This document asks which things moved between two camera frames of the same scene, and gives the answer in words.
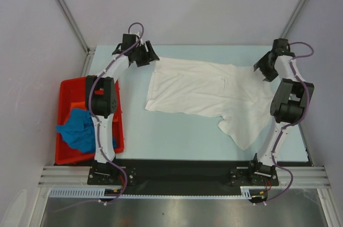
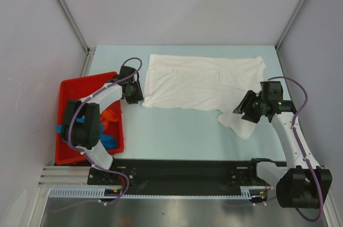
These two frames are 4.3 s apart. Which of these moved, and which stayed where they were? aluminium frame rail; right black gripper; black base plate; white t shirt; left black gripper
Moved: left black gripper; white t shirt; right black gripper
Stayed: aluminium frame rail; black base plate
